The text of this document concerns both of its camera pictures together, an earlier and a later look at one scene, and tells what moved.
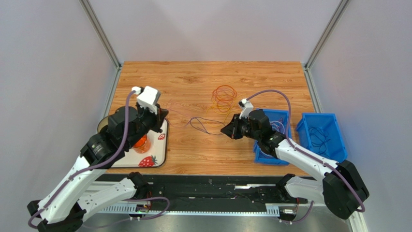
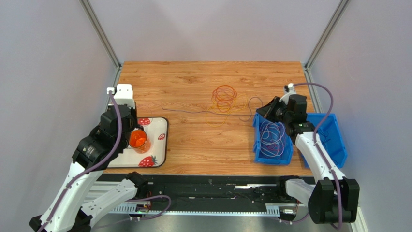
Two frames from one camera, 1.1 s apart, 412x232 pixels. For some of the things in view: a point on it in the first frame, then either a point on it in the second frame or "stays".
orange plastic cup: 142,145 stays
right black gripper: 238,126 -> 268,109
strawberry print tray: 157,156 stays
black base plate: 192,193 stays
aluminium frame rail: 213,210 stays
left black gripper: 159,118 -> 134,112
